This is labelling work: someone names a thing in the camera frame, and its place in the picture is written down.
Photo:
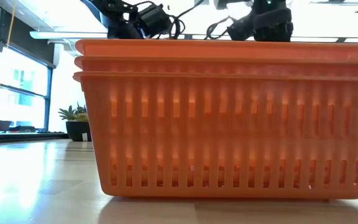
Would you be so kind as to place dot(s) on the orange plastic basket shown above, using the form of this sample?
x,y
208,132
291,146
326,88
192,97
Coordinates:
x,y
213,67
228,130
213,49

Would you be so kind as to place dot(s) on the white ceiling light bar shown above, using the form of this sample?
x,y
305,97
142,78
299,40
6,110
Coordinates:
x,y
67,35

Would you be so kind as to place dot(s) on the potted green succulent plant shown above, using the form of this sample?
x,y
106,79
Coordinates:
x,y
76,130

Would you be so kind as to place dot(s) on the black low bench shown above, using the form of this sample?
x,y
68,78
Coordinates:
x,y
26,137

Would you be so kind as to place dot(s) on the grey laptop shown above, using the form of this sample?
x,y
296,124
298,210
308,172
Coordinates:
x,y
1,125

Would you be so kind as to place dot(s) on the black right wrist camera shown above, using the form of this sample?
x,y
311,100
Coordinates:
x,y
242,28

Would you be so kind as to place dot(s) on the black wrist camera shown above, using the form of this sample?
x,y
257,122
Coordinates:
x,y
242,28
155,18

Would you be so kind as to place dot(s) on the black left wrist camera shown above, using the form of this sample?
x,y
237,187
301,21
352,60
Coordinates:
x,y
155,18

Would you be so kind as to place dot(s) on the blue window frame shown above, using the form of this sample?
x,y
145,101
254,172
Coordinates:
x,y
48,93

